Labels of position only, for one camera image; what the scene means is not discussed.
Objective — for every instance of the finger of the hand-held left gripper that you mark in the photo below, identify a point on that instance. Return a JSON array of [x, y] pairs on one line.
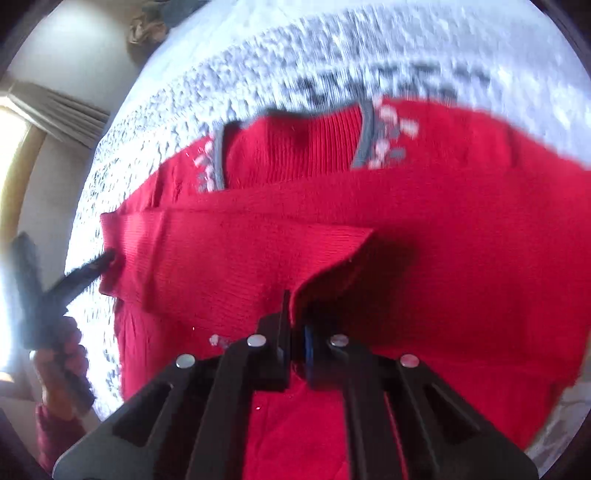
[[85, 277]]

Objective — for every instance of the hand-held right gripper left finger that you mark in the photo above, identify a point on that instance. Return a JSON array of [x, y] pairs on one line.
[[274, 362]]

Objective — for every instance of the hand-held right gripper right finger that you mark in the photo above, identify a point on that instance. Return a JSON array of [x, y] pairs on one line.
[[308, 353]]

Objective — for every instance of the red knit sweater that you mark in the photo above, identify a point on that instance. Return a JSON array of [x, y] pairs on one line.
[[415, 230]]

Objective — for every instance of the person's left forearm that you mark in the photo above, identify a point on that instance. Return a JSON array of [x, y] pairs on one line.
[[57, 438]]

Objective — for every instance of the person's left hand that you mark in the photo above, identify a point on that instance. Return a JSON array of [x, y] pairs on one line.
[[64, 369]]

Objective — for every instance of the beige curtain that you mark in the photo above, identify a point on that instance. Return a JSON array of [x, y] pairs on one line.
[[60, 113]]

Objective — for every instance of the white quilted bedspread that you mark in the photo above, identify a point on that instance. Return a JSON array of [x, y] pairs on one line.
[[231, 69]]

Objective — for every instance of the brown cloth pile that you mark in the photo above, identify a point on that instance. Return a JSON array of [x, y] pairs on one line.
[[147, 27]]

